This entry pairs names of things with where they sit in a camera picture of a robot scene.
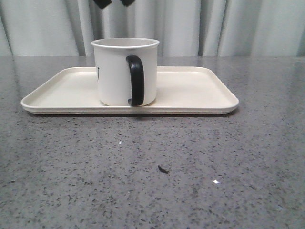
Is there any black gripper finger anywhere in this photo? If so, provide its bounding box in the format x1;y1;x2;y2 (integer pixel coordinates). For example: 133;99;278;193
121;0;135;6
93;0;112;9

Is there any white smiley mug black handle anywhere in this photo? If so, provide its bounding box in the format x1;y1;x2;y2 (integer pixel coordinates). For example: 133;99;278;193
91;38;160;106

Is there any grey pleated curtain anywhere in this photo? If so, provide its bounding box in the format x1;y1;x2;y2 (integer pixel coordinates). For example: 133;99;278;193
0;0;305;57

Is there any cream rectangular tray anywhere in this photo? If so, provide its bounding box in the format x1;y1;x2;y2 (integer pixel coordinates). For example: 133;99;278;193
21;66;239;115

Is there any small dark debris speck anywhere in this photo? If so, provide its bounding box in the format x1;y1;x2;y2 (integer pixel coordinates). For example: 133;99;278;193
157;165;170;174

